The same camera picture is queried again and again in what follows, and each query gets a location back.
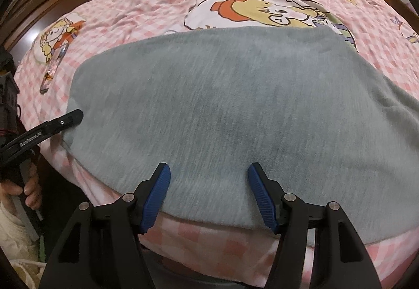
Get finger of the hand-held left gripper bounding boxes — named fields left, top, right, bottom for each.
left=0, top=109, right=84, bottom=160

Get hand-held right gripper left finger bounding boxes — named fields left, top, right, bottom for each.
left=39, top=162, right=172, bottom=289

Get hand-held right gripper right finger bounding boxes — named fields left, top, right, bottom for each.
left=247, top=162, right=382, bottom=289

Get grey pants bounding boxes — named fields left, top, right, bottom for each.
left=62, top=27, right=419, bottom=246

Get person's left forearm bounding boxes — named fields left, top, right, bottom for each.
left=0, top=195, right=46, bottom=289

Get person's left hand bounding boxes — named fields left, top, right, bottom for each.
left=0, top=167, right=43, bottom=210

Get pink checkered cartoon bedsheet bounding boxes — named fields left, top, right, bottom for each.
left=13, top=0, right=419, bottom=289

